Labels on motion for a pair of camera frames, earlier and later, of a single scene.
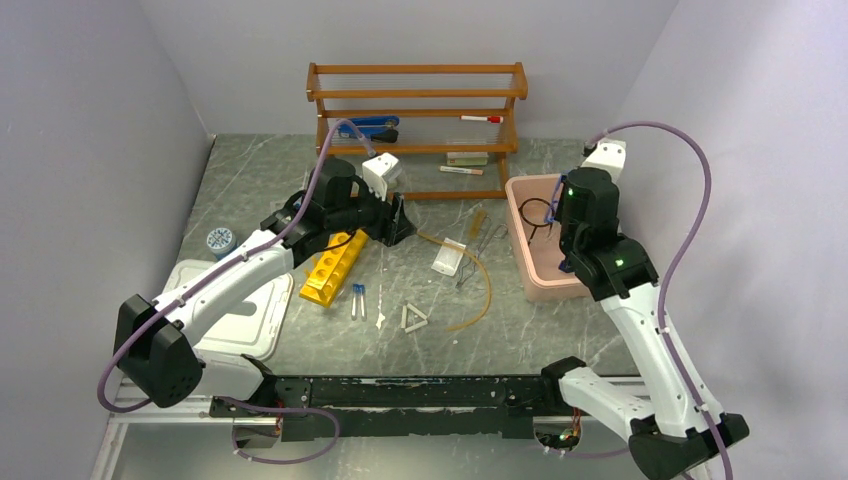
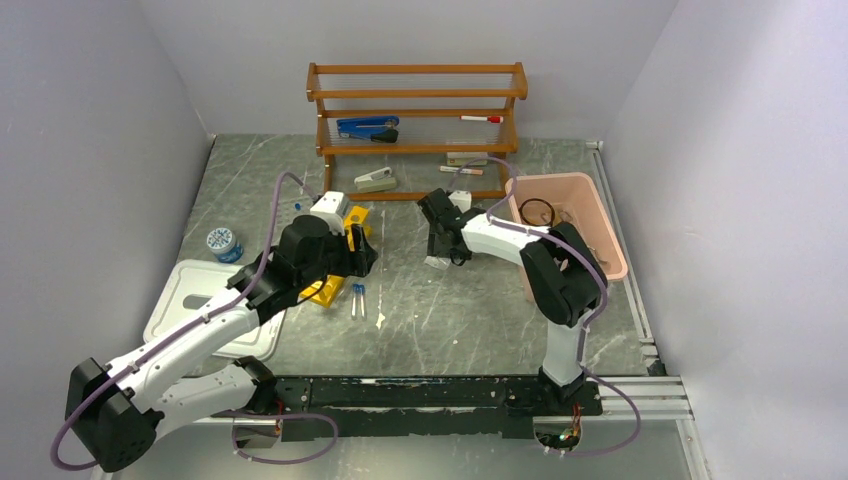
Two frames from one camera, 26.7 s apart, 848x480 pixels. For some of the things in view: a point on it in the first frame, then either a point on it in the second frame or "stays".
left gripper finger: (404, 227) → (363, 255)
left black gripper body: (369, 216) → (338, 254)
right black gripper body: (566, 237) → (436, 246)
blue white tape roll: (221, 241) stays
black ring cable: (533, 228) stays
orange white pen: (461, 170) stays
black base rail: (323, 408) stays
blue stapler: (381, 129) stays
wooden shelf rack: (450, 125) stays
